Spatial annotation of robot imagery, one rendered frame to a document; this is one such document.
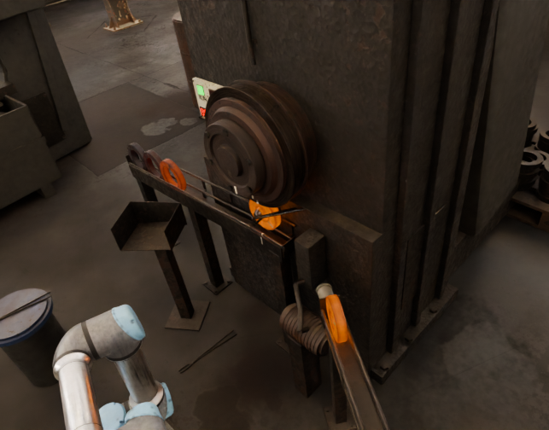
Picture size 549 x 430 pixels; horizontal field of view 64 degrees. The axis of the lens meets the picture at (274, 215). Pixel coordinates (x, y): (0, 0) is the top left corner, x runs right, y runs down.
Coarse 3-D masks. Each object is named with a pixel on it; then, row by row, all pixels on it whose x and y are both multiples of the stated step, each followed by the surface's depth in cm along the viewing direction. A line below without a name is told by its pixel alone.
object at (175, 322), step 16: (128, 208) 210; (144, 208) 213; (160, 208) 211; (176, 208) 203; (128, 224) 211; (144, 224) 217; (160, 224) 215; (176, 224) 202; (128, 240) 210; (144, 240) 207; (160, 240) 205; (176, 240) 203; (160, 256) 213; (176, 272) 222; (176, 288) 227; (176, 304) 236; (192, 304) 251; (208, 304) 249; (176, 320) 243; (192, 320) 241
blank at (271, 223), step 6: (252, 204) 179; (258, 204) 176; (252, 210) 182; (270, 210) 171; (276, 210) 172; (276, 216) 172; (264, 222) 180; (270, 222) 176; (276, 222) 173; (270, 228) 179
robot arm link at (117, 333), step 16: (96, 320) 125; (112, 320) 125; (128, 320) 126; (96, 336) 122; (112, 336) 124; (128, 336) 126; (144, 336) 132; (96, 352) 123; (112, 352) 126; (128, 352) 129; (128, 368) 134; (144, 368) 139; (128, 384) 139; (144, 384) 141; (160, 384) 153; (128, 400) 153; (144, 400) 145; (160, 400) 148
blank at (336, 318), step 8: (328, 296) 146; (336, 296) 145; (328, 304) 147; (336, 304) 141; (328, 312) 151; (336, 312) 140; (336, 320) 139; (344, 320) 139; (336, 328) 139; (344, 328) 139; (336, 336) 142; (344, 336) 140
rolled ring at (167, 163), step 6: (162, 162) 224; (168, 162) 221; (162, 168) 229; (174, 168) 220; (162, 174) 233; (168, 174) 233; (174, 174) 221; (180, 174) 221; (168, 180) 233; (180, 180) 221; (180, 186) 224
